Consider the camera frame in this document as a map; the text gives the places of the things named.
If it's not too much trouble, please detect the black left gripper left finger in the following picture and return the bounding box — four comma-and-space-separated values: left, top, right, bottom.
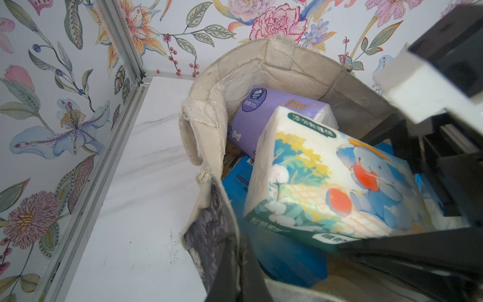
205, 237, 238, 302

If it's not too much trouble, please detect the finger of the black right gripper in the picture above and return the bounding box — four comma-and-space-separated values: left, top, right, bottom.
338, 227, 482, 301

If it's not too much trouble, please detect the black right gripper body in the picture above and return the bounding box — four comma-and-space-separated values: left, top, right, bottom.
361, 3, 483, 227

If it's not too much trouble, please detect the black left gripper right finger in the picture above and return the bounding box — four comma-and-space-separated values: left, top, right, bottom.
240, 235, 273, 302

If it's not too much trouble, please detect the blue white floral tissue pack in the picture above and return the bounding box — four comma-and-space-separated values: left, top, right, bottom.
222, 152, 328, 288

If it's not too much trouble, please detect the colourful tissue pack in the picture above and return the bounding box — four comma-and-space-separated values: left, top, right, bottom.
243, 105, 436, 254

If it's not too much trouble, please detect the purple tissue pack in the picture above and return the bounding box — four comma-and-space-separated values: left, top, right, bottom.
227, 86, 338, 158

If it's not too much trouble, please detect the cream canvas tote bag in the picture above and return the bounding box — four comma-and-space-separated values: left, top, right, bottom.
179, 34, 454, 302

